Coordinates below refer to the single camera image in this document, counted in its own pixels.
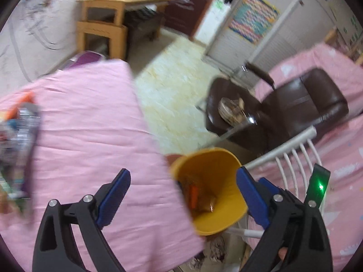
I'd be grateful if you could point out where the white bed rail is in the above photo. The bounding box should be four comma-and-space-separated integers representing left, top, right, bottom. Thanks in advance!
227, 126, 329, 238

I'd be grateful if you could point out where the wicker basket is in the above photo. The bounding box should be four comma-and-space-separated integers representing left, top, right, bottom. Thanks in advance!
218, 97, 250, 126

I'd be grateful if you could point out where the patterned cloth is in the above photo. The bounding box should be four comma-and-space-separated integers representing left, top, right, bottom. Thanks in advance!
190, 234, 230, 271

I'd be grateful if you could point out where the white louvred wardrobe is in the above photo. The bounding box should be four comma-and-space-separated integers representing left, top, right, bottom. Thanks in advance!
204, 0, 363, 88

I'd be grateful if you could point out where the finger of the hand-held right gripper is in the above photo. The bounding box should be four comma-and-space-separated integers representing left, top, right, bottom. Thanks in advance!
259, 176, 282, 197

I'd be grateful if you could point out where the colourful wall poster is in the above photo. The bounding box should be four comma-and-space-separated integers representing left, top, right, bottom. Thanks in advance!
228, 0, 280, 44

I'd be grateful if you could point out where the wooden bed frame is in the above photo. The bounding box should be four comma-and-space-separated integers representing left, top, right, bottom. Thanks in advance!
323, 25, 363, 64

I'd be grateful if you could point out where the dark red door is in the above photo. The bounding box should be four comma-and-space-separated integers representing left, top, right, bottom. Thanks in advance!
162, 0, 224, 39

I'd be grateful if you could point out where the pink printed bed sheet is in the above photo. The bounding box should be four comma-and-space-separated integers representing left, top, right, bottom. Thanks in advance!
250, 42, 363, 272

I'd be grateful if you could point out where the wooden desk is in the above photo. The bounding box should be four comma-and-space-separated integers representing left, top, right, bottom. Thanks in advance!
78, 0, 174, 27

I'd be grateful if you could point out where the yellow plastic bin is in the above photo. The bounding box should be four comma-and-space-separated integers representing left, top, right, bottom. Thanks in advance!
169, 147, 249, 236

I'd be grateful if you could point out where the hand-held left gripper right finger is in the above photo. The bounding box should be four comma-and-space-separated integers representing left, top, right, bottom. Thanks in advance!
236, 167, 334, 272

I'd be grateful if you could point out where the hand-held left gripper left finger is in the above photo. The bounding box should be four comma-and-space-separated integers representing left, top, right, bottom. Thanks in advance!
32, 168, 131, 272

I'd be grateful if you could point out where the brown leather armchair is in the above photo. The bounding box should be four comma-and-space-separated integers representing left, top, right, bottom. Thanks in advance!
205, 62, 349, 155

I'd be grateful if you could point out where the plain pink blanket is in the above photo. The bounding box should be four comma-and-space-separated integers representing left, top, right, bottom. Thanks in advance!
0, 58, 207, 272

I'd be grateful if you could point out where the wooden stool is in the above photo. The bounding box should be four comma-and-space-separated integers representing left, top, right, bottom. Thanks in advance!
76, 20, 128, 61

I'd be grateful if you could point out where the black storage basket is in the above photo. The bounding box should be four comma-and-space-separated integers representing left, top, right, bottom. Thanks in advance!
125, 7, 165, 60

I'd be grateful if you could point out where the silver foil snack packet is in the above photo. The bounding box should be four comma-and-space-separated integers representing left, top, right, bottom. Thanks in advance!
0, 102, 42, 202

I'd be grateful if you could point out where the small orange tube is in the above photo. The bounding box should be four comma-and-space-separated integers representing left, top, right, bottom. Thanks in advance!
189, 185, 199, 210

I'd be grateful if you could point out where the brown snack packet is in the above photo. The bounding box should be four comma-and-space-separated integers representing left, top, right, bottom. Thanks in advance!
181, 176, 219, 213

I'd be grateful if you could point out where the purple and white scale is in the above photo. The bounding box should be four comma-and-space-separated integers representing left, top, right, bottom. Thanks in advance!
58, 50, 105, 70

